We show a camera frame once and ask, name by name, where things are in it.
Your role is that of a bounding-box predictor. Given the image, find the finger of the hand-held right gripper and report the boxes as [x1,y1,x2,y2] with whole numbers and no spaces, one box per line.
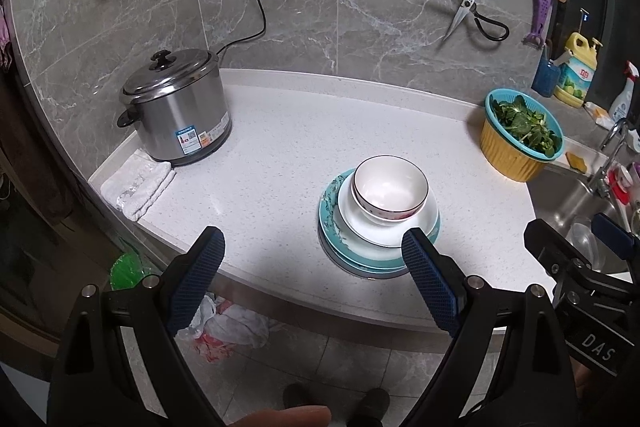
[591,213,640,259]
[523,218,592,280]

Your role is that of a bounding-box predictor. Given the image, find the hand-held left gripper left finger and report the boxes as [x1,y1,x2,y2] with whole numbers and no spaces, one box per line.
[47,226,226,427]

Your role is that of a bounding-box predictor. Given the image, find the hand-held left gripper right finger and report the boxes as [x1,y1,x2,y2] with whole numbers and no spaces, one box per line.
[400,228,581,427]

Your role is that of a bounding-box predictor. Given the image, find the grey rimmed plate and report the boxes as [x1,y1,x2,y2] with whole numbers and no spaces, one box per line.
[317,227,412,281]

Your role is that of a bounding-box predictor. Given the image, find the large white bowl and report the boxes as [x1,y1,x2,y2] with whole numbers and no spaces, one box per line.
[337,179,442,249]

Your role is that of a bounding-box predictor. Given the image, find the small pink patterned bowl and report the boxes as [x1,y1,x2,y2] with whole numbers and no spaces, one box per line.
[351,155,430,223]

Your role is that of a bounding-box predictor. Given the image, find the person's left hand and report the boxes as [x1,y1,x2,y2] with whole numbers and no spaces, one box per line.
[235,405,332,427]

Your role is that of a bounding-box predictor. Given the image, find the clear plastic bowl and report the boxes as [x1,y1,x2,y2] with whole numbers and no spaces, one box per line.
[570,217,601,269]

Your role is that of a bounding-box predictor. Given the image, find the stainless steel sink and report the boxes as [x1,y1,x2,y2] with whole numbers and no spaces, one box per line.
[527,162,640,275]

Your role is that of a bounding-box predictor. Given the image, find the red and white cup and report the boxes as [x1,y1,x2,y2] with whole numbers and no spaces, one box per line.
[607,167,633,205]

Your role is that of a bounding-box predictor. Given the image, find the chrome faucet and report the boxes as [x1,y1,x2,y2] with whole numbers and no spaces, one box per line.
[587,118,633,198]

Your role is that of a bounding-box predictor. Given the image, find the crumpled white plastic bag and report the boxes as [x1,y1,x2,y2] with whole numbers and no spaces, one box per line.
[177,292,271,363]

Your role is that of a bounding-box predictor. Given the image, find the green plastic bag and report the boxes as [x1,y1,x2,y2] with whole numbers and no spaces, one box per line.
[109,252,158,290]

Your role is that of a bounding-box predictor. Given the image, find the yellow ribbed basin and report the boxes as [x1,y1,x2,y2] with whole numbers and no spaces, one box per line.
[480,109,558,182]

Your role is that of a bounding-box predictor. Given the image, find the white folded towel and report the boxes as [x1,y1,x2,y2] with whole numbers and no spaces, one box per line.
[100,154,177,222]

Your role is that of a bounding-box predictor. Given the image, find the white packet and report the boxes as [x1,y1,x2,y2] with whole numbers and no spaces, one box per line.
[584,102,613,128]

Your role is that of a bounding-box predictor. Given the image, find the green leafy vegetables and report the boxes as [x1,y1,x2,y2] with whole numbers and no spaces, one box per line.
[492,97,561,156]

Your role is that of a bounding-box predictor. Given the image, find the white spray bottle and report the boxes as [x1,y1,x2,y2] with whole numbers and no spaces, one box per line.
[607,61,640,122]

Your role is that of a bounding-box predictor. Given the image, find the dark shoe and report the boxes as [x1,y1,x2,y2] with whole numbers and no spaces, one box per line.
[357,388,391,427]

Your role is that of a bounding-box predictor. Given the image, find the yellow detergent bottle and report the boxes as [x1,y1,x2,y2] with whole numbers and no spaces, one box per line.
[552,32,603,108]

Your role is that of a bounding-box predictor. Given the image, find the teal colander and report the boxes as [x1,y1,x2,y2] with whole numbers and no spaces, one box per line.
[485,88,566,160]

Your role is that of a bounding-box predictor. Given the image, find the stainless steel rice cooker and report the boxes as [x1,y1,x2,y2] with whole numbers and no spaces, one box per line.
[116,48,233,166]

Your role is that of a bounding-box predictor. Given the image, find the blue utensil cup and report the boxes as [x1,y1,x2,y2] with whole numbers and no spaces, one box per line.
[531,46,560,98]

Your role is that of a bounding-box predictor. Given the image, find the purple peeler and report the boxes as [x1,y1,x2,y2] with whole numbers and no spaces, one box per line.
[522,0,553,48]

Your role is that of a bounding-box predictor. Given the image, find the pink cloth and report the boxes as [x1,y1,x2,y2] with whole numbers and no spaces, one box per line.
[0,7,13,72]

